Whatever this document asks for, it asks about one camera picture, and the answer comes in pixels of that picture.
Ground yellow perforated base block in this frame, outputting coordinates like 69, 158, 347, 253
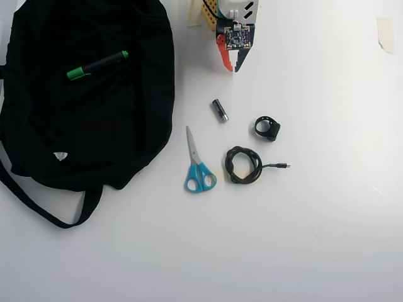
201, 0, 219, 33

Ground beige masking tape strip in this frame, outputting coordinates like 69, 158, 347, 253
376, 17, 396, 56

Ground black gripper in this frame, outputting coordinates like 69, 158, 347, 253
215, 18, 253, 74

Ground black ring clamp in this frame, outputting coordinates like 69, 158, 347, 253
253, 115, 282, 143

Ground beige tape at robot base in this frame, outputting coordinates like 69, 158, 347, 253
186, 0, 203, 28

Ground green and black marker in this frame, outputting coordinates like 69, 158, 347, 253
65, 50, 130, 82

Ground black tape roll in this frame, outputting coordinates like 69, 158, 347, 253
209, 165, 266, 185

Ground coiled black USB cable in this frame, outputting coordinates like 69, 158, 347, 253
224, 145, 293, 186

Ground blue handled scissors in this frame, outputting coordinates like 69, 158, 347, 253
183, 125, 219, 194

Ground black fabric bag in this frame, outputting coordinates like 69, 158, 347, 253
0, 0, 176, 230

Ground bare camera circuit board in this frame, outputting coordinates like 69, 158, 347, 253
223, 24, 255, 52

